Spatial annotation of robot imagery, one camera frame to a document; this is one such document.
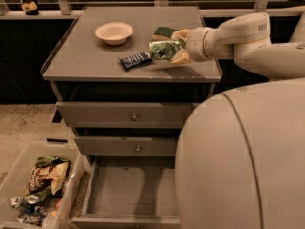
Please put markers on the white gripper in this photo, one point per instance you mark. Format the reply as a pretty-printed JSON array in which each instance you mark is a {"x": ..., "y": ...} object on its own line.
[{"x": 196, "y": 44}]

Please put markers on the green soda can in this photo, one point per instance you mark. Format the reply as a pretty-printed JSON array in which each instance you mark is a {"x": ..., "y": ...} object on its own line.
[{"x": 165, "y": 49}]

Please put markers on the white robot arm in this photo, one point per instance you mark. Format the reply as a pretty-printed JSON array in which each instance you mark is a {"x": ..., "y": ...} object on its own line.
[{"x": 240, "y": 158}]

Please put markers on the grey drawer cabinet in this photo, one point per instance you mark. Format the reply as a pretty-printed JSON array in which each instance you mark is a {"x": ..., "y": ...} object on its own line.
[{"x": 86, "y": 69}]

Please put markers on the grey top drawer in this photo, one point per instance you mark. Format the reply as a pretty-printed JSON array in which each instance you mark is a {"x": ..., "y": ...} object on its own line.
[{"x": 125, "y": 114}]

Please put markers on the grey middle drawer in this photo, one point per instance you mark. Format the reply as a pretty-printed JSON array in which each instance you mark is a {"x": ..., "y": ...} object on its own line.
[{"x": 126, "y": 146}]

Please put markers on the grey open bottom drawer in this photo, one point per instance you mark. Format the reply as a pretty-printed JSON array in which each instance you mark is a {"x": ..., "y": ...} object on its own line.
[{"x": 130, "y": 192}]

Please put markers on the silver top soda can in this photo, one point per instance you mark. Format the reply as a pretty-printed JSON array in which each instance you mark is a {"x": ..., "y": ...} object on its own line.
[{"x": 32, "y": 200}]

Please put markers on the white can bin corner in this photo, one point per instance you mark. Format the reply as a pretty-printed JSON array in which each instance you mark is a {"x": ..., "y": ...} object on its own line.
[{"x": 16, "y": 201}]

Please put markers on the green yellow sponge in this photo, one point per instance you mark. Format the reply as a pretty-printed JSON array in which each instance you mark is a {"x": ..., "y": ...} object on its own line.
[{"x": 163, "y": 33}]

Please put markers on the dark blue snack bar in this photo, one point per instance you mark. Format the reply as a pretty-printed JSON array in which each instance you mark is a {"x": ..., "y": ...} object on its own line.
[{"x": 135, "y": 61}]

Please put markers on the white paper bowl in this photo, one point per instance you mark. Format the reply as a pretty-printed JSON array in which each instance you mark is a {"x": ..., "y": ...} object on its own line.
[{"x": 114, "y": 33}]

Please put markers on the small yellow black object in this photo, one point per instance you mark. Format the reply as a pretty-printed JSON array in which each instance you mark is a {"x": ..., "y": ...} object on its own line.
[{"x": 30, "y": 8}]

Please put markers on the green chip bag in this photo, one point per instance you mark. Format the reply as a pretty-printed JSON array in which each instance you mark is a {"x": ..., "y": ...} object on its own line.
[{"x": 45, "y": 161}]

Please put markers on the brown chip bag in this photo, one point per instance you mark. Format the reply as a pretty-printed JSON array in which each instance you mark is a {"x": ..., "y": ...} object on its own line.
[{"x": 53, "y": 176}]

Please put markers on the clear plastic bin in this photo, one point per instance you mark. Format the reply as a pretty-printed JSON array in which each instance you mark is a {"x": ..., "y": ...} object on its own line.
[{"x": 16, "y": 182}]

